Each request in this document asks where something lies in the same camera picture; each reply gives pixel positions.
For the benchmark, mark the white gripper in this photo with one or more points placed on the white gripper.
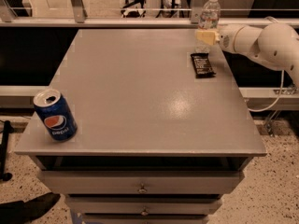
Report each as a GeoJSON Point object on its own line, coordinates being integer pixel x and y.
{"type": "Point", "coordinates": [226, 38]}

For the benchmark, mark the clear plastic water bottle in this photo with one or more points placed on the clear plastic water bottle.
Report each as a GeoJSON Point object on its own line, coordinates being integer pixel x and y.
{"type": "Point", "coordinates": [208, 20]}

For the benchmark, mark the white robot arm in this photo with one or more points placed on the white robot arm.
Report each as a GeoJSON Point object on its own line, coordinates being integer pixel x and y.
{"type": "Point", "coordinates": [276, 46]}

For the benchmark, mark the black rxbar chocolate bar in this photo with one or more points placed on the black rxbar chocolate bar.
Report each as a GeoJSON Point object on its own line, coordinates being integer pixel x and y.
{"type": "Point", "coordinates": [201, 65]}

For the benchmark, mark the black office chair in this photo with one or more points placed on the black office chair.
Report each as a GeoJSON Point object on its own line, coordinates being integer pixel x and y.
{"type": "Point", "coordinates": [133, 9]}

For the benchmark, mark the metal top drawer knob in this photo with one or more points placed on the metal top drawer knob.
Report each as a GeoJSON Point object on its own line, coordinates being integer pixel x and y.
{"type": "Point", "coordinates": [142, 189]}

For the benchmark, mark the metal drawer knob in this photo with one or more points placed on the metal drawer knob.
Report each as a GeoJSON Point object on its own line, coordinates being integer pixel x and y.
{"type": "Point", "coordinates": [144, 212]}
{"type": "Point", "coordinates": [142, 189]}

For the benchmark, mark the blue pepsi can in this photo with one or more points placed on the blue pepsi can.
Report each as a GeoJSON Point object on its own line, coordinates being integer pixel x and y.
{"type": "Point", "coordinates": [52, 108]}

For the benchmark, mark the metal middle drawer knob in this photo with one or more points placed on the metal middle drawer knob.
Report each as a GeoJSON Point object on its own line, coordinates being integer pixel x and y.
{"type": "Point", "coordinates": [144, 212]}

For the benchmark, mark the grey top drawer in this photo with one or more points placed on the grey top drawer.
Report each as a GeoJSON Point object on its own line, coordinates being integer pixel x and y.
{"type": "Point", "coordinates": [128, 182]}

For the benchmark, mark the grey drawer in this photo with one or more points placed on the grey drawer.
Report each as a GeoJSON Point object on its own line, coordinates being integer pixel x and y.
{"type": "Point", "coordinates": [160, 206]}
{"type": "Point", "coordinates": [134, 219]}
{"type": "Point", "coordinates": [128, 182]}

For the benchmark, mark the grey middle drawer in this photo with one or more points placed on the grey middle drawer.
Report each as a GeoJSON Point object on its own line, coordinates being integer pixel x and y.
{"type": "Point", "coordinates": [160, 206]}

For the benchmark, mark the grey bottom drawer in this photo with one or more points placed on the grey bottom drawer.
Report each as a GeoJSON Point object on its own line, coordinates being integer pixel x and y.
{"type": "Point", "coordinates": [134, 219]}

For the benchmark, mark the black stand on floor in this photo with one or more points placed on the black stand on floor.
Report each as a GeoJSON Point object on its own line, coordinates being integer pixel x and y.
{"type": "Point", "coordinates": [7, 130]}

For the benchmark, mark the metal railing post right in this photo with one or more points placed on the metal railing post right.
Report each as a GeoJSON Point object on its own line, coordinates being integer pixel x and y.
{"type": "Point", "coordinates": [196, 9]}

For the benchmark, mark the metal railing post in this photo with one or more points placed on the metal railing post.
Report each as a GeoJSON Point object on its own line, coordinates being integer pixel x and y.
{"type": "Point", "coordinates": [6, 13]}
{"type": "Point", "coordinates": [196, 9]}
{"type": "Point", "coordinates": [79, 11]}

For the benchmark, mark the metal railing post far left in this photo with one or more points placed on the metal railing post far left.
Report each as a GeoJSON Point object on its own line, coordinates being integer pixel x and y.
{"type": "Point", "coordinates": [6, 13]}

